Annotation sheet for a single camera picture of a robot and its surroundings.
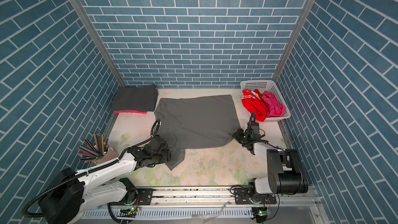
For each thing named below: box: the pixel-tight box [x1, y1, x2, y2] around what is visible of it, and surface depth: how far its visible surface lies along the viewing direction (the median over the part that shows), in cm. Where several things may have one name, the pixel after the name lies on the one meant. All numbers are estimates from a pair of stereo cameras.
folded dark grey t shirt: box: [111, 83, 159, 112], surface depth 113 cm
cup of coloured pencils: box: [77, 133, 120, 166], surface depth 79 cm
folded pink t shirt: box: [114, 109, 147, 115], surface depth 107 cm
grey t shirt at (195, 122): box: [154, 94, 241, 171], surface depth 105 cm
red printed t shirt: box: [240, 89, 268, 122], surface depth 96 cm
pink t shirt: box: [252, 88, 287, 122], surface depth 99 cm
